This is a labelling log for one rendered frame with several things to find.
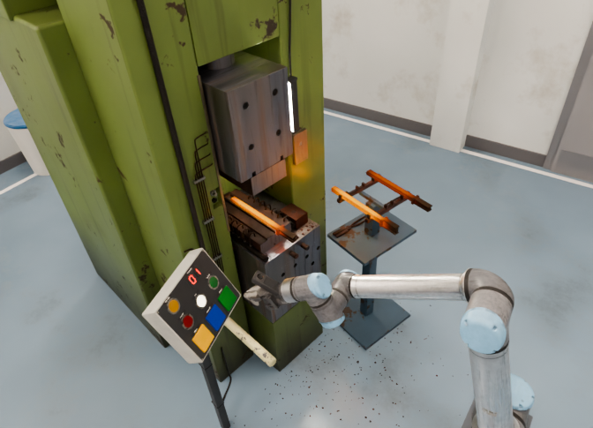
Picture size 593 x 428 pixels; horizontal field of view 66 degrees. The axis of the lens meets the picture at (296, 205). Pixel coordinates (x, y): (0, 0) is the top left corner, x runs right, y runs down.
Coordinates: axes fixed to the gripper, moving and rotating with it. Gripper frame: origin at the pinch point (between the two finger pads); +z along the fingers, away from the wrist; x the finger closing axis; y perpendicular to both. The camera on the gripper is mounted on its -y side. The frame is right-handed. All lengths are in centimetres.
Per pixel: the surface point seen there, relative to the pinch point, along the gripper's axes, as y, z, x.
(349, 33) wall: -11, 54, 353
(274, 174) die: -24, -8, 47
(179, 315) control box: -12.9, 11.1, -20.7
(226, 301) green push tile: 0.8, 10.3, -1.7
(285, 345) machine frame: 73, 46, 36
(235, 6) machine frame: -88, -32, 54
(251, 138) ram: -45, -16, 38
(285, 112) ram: -44, -25, 55
